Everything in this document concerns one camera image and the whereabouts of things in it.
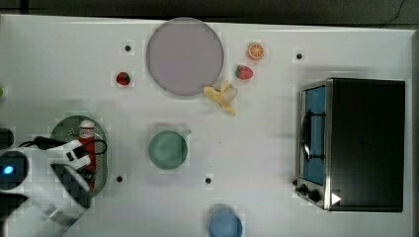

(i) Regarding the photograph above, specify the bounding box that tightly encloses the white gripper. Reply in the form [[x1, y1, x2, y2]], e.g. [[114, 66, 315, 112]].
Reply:
[[46, 140, 91, 208]]

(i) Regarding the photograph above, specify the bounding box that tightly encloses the red plush ketchup bottle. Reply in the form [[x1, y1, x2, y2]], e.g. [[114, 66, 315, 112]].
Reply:
[[79, 119, 96, 192]]

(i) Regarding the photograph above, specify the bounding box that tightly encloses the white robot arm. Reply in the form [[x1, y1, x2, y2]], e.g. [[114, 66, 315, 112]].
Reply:
[[1, 140, 91, 237]]

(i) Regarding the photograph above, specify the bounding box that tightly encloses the green mug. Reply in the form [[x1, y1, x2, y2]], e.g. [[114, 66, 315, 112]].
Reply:
[[147, 129, 192, 170]]

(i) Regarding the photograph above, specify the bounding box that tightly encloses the red plush strawberry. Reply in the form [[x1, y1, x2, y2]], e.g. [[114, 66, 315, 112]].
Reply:
[[117, 72, 130, 86]]

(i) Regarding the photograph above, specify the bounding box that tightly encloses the grey round plate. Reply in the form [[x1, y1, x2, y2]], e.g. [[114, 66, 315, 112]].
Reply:
[[146, 18, 224, 96]]

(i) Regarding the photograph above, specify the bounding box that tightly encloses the blue cup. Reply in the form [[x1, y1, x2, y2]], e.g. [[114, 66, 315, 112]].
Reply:
[[208, 205, 243, 237]]

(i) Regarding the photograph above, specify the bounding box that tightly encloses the plush peeled banana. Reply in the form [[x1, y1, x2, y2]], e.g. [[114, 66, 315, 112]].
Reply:
[[203, 80, 238, 116]]

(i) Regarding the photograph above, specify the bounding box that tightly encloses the pink plush strawberry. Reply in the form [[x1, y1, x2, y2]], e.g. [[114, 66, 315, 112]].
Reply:
[[235, 65, 253, 80]]

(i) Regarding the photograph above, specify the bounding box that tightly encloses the plush orange slice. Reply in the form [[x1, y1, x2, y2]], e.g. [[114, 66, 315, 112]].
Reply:
[[247, 42, 264, 60]]

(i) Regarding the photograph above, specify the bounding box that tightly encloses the silver toaster oven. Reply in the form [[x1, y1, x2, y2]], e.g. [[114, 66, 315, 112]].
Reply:
[[293, 77, 406, 212]]

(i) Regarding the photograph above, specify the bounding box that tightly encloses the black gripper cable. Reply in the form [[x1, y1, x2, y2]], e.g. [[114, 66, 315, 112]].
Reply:
[[18, 135, 109, 156]]

